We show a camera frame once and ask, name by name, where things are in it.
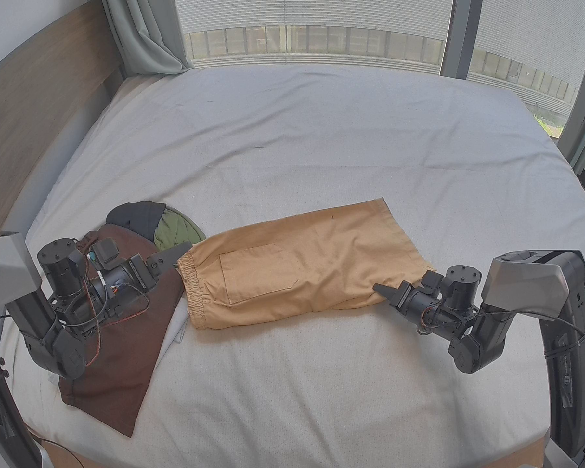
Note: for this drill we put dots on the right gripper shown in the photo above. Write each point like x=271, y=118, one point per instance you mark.
x=417, y=304

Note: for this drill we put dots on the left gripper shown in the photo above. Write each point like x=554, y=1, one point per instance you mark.
x=134, y=277

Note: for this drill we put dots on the tan shorts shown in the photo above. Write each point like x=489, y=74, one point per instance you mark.
x=297, y=261

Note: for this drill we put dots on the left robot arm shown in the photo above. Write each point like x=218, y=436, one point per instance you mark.
x=63, y=354

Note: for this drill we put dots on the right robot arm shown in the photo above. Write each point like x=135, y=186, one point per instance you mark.
x=516, y=281

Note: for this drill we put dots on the bed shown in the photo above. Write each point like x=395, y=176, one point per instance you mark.
x=346, y=164

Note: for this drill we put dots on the black garment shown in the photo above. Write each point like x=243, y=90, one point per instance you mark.
x=134, y=220

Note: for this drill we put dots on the brown shorts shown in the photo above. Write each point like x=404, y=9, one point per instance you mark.
x=122, y=359

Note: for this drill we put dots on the grey-green curtain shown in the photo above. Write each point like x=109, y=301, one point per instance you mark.
x=141, y=27

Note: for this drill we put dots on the window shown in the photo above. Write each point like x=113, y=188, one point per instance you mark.
x=460, y=17

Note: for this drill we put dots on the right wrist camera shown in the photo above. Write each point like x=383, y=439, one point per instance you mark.
x=431, y=282

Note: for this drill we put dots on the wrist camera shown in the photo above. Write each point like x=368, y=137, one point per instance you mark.
x=105, y=254
x=431, y=282

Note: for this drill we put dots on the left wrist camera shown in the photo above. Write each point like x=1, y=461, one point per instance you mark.
x=105, y=254

